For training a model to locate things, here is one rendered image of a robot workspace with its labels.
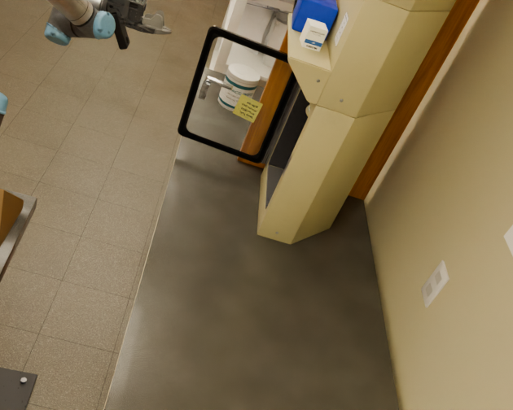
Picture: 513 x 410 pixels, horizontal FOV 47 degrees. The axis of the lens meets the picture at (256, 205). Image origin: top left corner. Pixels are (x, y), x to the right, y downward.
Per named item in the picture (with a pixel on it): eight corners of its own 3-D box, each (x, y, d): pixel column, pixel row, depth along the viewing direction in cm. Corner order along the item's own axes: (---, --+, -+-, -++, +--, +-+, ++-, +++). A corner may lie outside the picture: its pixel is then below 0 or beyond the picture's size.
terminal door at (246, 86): (260, 165, 201) (304, 61, 178) (176, 133, 199) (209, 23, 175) (260, 163, 202) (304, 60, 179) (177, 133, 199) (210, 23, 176)
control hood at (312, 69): (312, 55, 178) (325, 24, 173) (316, 105, 153) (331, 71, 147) (276, 42, 177) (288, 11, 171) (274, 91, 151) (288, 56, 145)
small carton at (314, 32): (316, 44, 158) (325, 23, 155) (319, 52, 154) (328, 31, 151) (299, 38, 157) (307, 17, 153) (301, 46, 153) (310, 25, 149)
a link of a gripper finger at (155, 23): (173, 21, 175) (143, 10, 174) (168, 39, 179) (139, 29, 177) (175, 17, 178) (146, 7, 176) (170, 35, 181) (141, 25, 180)
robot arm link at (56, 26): (64, 35, 166) (76, 0, 167) (36, 33, 171) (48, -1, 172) (82, 48, 173) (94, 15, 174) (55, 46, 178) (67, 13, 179)
